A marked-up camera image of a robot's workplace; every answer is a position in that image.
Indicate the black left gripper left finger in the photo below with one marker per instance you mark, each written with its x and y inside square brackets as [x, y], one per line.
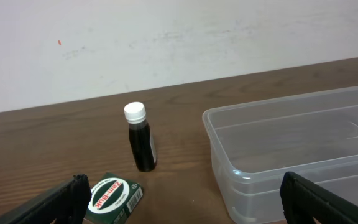
[65, 203]

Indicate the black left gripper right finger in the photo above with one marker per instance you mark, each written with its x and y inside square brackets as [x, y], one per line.
[305, 202]

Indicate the clear plastic container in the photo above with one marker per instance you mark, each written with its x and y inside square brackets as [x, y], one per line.
[254, 144]

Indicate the green Zam-Buk box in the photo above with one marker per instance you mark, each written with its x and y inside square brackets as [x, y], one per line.
[113, 199]

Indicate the dark bottle white cap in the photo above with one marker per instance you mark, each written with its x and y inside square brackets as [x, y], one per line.
[140, 137]

